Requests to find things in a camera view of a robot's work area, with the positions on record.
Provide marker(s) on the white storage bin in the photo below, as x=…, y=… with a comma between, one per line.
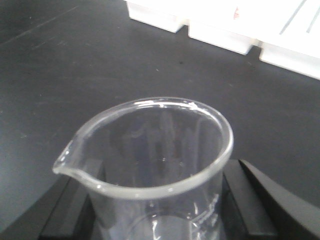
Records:
x=299, y=53
x=169, y=15
x=228, y=24

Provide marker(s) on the clear glass beaker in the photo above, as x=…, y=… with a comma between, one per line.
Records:
x=153, y=168

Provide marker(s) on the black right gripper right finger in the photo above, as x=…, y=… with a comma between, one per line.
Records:
x=254, y=207

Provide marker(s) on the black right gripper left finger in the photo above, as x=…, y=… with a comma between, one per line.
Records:
x=64, y=212

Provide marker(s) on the right white storage bin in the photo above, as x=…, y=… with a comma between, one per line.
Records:
x=299, y=53

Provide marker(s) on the middle white storage bin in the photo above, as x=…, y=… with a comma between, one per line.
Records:
x=228, y=24

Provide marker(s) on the left white storage bin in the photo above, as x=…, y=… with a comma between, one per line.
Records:
x=169, y=15

